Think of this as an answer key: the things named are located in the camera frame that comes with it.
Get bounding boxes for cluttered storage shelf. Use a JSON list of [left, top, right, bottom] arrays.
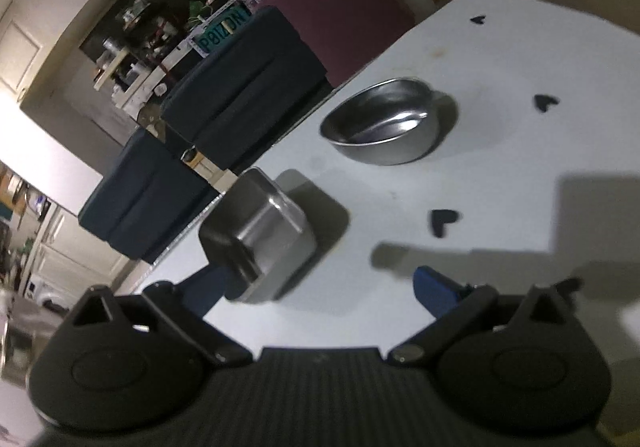
[[80, 0, 241, 120]]

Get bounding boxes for round steel bowl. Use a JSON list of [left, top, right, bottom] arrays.
[[320, 78, 443, 166]]

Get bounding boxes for white kitchen cabinet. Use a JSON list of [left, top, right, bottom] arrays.
[[30, 207, 132, 310]]

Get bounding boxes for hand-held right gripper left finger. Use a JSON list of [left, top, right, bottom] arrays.
[[70, 267, 252, 368]]

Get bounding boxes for maroon armchair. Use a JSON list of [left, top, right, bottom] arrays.
[[259, 0, 416, 88]]

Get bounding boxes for square steel container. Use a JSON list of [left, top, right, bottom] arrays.
[[198, 168, 317, 304]]

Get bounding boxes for scattered black heart stickers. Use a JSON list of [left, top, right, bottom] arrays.
[[430, 14, 561, 239]]

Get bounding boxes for green licence plate sign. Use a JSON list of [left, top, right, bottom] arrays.
[[194, 7, 251, 56]]

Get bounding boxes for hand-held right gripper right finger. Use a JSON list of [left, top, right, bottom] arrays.
[[389, 266, 584, 368]]

